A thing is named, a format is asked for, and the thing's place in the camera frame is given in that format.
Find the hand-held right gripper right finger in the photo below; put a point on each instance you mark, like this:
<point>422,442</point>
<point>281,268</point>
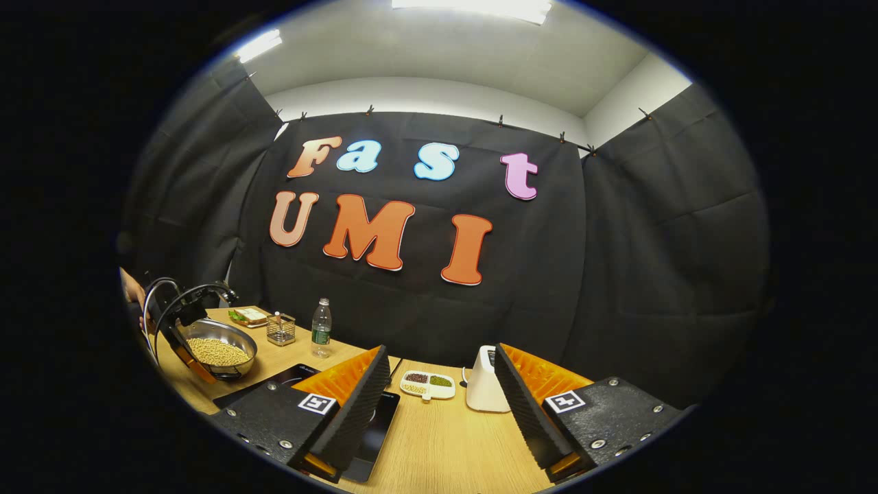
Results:
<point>528,412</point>

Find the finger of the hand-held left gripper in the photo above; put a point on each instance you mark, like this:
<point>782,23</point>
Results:
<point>188,357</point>

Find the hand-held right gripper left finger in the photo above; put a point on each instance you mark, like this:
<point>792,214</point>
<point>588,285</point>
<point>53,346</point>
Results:
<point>357,412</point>

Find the pile of yellow soybeans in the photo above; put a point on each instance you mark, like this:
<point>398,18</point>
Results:
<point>218,351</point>

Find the black induction cooktop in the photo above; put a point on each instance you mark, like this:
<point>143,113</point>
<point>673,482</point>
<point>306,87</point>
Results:
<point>374,439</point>

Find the sandwich with lettuce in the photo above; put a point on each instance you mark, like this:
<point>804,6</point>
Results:
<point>248,316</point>

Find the white divided bean dish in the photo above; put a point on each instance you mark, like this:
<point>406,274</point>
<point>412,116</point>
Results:
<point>426,384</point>

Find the clear plastic water bottle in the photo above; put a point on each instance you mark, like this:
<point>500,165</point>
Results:
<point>321,333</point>

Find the black backdrop cloth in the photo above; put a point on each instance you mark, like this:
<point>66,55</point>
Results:
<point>651,261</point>

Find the small ceiling light panel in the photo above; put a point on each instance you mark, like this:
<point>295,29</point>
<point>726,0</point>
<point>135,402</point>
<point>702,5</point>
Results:
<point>259,45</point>

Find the large ceiling light panel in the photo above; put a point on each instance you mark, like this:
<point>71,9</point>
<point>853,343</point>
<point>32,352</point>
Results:
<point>473,8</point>

